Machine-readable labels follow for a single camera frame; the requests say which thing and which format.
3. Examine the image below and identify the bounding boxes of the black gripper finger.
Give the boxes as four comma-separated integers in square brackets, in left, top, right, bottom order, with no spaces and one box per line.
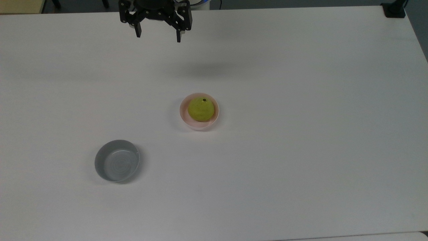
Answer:
[119,0,146,38]
[168,1,193,43]

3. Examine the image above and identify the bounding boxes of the green pear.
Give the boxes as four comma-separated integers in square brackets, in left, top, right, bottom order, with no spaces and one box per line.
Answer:
[188,97,215,122]

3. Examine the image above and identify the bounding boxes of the black table clamp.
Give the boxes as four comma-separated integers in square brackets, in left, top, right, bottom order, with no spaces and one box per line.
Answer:
[381,0,409,18]

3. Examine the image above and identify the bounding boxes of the pink bowl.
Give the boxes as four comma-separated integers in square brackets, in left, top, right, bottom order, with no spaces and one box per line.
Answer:
[179,93,220,131]

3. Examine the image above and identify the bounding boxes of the yellow wooden furniture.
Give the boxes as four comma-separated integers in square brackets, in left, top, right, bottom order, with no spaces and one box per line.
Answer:
[0,0,46,14]

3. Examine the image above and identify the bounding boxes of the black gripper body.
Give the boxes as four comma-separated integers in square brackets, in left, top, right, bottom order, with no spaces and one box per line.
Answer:
[133,0,176,22]

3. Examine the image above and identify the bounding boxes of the grey bowl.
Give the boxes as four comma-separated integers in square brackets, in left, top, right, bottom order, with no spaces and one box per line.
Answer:
[94,140,140,183]

